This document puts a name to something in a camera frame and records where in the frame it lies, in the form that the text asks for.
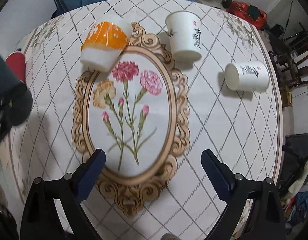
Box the red bag on floor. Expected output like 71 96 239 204
226 1 268 29

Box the white paper cup upright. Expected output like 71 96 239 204
165 10 202 62

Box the orange and white cup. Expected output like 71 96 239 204
80 14 133 73

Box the dumbbell on floor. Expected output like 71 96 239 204
221 0 233 9

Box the floral patterned tablecloth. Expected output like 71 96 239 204
10 0 282 239

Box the white paper cup lying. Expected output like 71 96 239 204
224 61 270 93

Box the dark wooden chair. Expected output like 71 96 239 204
268 23 308 88

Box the red paper cup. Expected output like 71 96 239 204
6 51 26 83

